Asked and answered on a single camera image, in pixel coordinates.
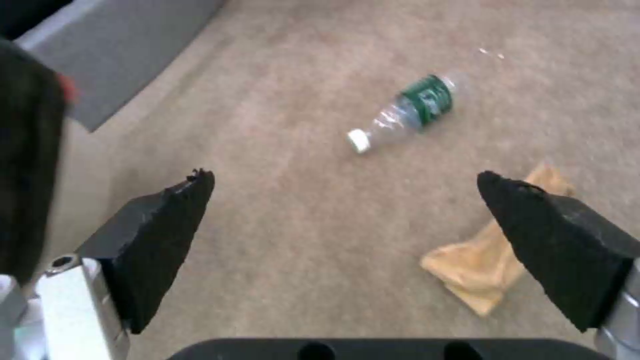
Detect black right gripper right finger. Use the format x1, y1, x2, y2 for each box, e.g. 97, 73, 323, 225
476, 170, 640, 360

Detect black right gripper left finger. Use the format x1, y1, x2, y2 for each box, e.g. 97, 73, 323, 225
38, 167, 216, 360

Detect grey floor mat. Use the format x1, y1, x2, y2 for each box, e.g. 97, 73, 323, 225
14, 0, 229, 133

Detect crumpled tan paper wrapper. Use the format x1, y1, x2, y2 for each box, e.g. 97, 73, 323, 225
419, 161, 577, 317

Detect black robot part red button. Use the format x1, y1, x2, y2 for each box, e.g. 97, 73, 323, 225
0, 37, 79, 286

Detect clear plastic bottle green label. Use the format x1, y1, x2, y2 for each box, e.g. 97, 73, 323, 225
347, 73, 464, 154

